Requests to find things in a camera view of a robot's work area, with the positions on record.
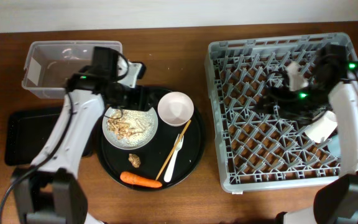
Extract cream paper cup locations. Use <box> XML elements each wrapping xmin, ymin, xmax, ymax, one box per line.
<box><xmin>305</xmin><ymin>111</ymin><xmax>337</xmax><ymax>143</ymax></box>

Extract pink bowl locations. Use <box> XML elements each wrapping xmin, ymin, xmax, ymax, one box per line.
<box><xmin>157</xmin><ymin>91</ymin><xmax>195</xmax><ymax>127</ymax></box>

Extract light blue plastic cup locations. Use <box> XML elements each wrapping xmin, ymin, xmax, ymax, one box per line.
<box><xmin>327</xmin><ymin>135</ymin><xmax>341</xmax><ymax>158</ymax></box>

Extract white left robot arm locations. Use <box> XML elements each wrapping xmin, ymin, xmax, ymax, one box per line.
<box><xmin>6</xmin><ymin>47</ymin><xmax>152</xmax><ymax>223</ymax></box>

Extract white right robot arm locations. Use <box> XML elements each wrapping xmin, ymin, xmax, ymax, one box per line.
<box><xmin>254</xmin><ymin>44</ymin><xmax>358</xmax><ymax>223</ymax></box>

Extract grey dishwasher rack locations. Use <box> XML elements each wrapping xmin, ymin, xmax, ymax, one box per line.
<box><xmin>204</xmin><ymin>32</ymin><xmax>357</xmax><ymax>194</ymax></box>

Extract grey plate with food scraps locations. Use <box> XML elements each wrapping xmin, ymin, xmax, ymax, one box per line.
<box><xmin>102</xmin><ymin>108</ymin><xmax>158</xmax><ymax>150</ymax></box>

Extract round black tray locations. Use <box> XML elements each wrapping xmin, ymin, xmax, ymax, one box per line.
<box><xmin>96</xmin><ymin>86</ymin><xmax>206</xmax><ymax>191</ymax></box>

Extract wooden chopstick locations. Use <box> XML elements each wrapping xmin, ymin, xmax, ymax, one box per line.
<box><xmin>155</xmin><ymin>119</ymin><xmax>191</xmax><ymax>180</ymax></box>

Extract brown walnut piece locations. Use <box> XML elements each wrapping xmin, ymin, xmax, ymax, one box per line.
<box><xmin>128</xmin><ymin>154</ymin><xmax>141</xmax><ymax>168</ymax></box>

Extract orange carrot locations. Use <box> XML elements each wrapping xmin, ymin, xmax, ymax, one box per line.
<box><xmin>120</xmin><ymin>171</ymin><xmax>162</xmax><ymax>189</ymax></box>

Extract white plastic fork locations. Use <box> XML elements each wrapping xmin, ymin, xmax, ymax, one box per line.
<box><xmin>163</xmin><ymin>137</ymin><xmax>184</xmax><ymax>183</ymax></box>

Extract clear plastic bin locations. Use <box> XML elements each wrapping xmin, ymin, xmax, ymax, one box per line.
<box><xmin>22</xmin><ymin>40</ymin><xmax>122</xmax><ymax>99</ymax></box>

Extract black rectangular tray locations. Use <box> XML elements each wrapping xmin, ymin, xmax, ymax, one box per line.
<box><xmin>4</xmin><ymin>105</ymin><xmax>93</xmax><ymax>166</ymax></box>

